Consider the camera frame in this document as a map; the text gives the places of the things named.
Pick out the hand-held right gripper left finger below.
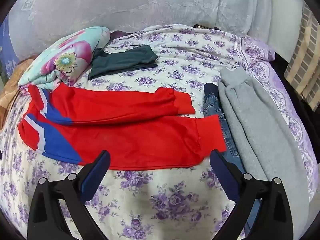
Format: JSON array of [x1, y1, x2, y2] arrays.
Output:
[[27, 150, 112, 240]]

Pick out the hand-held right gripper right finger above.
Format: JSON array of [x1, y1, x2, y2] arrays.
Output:
[[209, 149, 293, 240]]

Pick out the red pants with blue stripe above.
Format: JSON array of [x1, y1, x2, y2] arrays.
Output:
[[17, 83, 228, 171]]

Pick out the dark green folded pants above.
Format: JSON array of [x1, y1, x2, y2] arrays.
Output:
[[88, 45, 158, 81]]

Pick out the purple floral bed sheet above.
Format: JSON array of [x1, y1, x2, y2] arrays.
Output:
[[0, 24, 319, 240]]

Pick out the grey sweatshirt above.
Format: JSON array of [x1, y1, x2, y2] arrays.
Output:
[[219, 67, 313, 205]]

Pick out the blue jeans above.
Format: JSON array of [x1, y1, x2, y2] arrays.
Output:
[[203, 82, 260, 233]]

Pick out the brown pillow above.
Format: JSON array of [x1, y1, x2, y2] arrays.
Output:
[[0, 59, 33, 128]]

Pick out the folded floral quilt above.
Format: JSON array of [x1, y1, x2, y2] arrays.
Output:
[[18, 26, 112, 90]]

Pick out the brick pattern panel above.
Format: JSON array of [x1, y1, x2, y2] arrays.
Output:
[[284, 2, 320, 110]]

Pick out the grey lace curtain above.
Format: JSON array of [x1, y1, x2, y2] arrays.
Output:
[[5, 0, 273, 60]]

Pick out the blue wall poster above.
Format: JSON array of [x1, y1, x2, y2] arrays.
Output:
[[0, 15, 20, 85]]

